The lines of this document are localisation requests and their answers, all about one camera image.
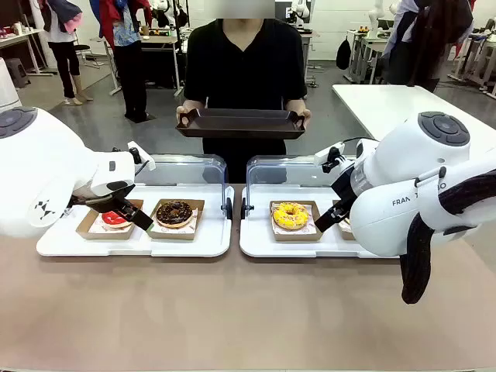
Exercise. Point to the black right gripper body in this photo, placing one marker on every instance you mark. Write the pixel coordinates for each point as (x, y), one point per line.
(344, 186)

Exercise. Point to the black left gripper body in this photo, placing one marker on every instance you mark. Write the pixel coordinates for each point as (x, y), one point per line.
(100, 201)

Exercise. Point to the red glazed donut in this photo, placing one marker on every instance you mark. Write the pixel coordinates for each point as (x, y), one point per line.
(110, 220)
(87, 228)

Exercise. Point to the white printed paper liner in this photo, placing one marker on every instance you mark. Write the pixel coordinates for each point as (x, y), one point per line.
(176, 230)
(294, 231)
(98, 229)

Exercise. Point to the dark brown serving tray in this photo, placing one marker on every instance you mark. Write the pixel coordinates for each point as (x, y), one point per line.
(240, 124)

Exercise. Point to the person's left forearm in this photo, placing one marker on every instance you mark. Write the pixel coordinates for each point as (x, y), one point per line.
(295, 104)

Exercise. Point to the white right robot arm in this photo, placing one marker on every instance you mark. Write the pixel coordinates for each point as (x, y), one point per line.
(407, 162)

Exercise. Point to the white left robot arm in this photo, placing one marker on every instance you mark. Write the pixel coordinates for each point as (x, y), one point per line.
(38, 162)

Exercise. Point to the person's right forearm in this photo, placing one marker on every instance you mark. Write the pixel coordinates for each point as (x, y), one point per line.
(195, 104)

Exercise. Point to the chocolate sprinkled donut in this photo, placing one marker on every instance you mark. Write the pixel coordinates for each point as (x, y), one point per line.
(174, 213)

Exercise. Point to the yellow donut in box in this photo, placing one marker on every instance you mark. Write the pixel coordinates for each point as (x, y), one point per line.
(298, 237)

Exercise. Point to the chocolate donut in box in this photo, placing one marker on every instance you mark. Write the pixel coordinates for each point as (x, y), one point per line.
(174, 235)

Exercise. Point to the yellow sprinkled donut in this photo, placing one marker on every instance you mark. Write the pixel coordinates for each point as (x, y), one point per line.
(290, 217)

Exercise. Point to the person in blue patterned jacket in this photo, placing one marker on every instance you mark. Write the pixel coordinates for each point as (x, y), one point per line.
(129, 69)

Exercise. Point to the person in white top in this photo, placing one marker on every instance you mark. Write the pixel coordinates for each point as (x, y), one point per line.
(64, 58)

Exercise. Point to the person in black shirt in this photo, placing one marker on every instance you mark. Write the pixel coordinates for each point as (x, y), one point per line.
(244, 69)

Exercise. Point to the person in dark long coat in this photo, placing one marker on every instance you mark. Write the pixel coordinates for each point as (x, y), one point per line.
(422, 46)

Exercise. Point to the person's left hand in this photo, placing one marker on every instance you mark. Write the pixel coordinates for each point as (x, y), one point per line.
(305, 115)

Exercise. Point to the person's right hand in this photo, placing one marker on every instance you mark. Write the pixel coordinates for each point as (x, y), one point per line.
(182, 112)

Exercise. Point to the white display tray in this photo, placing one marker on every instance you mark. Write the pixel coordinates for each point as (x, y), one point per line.
(116, 248)
(255, 240)

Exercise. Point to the clear plastic display lid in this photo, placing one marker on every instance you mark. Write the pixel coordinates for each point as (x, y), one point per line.
(186, 170)
(271, 170)

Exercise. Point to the large white table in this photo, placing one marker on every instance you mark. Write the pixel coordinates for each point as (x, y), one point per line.
(379, 104)

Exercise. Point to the black hanging backpack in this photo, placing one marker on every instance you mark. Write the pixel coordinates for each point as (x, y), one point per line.
(343, 54)

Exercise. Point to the white air purifier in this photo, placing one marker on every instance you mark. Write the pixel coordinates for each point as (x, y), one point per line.
(7, 85)

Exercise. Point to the black office chair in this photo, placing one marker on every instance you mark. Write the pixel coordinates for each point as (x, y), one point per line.
(83, 48)

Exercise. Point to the grey plastic stool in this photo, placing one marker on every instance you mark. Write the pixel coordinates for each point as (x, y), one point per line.
(17, 71)

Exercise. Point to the white framed lab desk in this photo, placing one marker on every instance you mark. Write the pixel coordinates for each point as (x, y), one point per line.
(162, 40)

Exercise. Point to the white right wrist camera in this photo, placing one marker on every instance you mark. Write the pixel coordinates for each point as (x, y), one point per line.
(329, 152)

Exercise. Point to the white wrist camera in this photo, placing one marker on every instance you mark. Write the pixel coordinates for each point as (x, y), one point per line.
(141, 155)
(329, 152)

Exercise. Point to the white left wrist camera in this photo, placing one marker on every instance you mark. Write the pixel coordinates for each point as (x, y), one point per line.
(141, 155)

